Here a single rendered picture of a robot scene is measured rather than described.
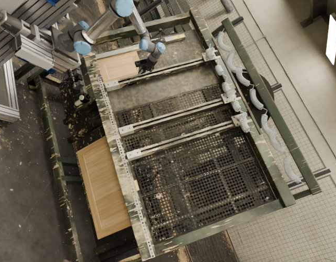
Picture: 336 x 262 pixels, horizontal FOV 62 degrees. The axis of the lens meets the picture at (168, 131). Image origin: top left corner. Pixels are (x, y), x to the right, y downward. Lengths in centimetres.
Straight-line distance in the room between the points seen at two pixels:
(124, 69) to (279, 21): 593
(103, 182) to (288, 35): 634
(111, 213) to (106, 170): 41
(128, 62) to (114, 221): 154
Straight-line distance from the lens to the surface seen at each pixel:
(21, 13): 231
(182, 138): 252
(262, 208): 252
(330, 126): 716
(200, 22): 320
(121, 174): 242
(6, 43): 251
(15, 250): 263
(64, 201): 283
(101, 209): 283
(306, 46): 782
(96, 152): 291
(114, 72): 288
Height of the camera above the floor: 209
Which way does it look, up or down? 19 degrees down
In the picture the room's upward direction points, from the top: 62 degrees clockwise
